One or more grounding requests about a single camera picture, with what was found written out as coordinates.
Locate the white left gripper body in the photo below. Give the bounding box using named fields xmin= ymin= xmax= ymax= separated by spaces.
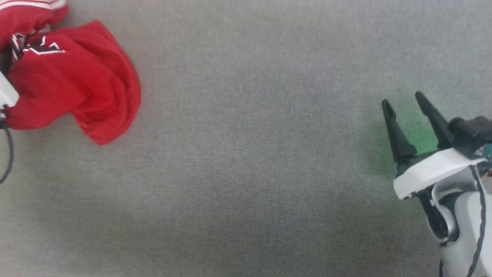
xmin=0 ymin=70 xmax=20 ymax=111

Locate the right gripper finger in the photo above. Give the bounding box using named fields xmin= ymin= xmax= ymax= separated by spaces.
xmin=381 ymin=98 xmax=418 ymax=163
xmin=415 ymin=91 xmax=454 ymax=151

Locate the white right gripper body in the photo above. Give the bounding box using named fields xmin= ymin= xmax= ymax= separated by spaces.
xmin=392 ymin=148 xmax=477 ymax=244

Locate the red garment with white stripes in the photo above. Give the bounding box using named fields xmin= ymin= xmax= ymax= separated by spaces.
xmin=0 ymin=0 xmax=141 ymax=146

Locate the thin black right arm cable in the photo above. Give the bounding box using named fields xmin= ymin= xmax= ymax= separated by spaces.
xmin=466 ymin=165 xmax=487 ymax=277

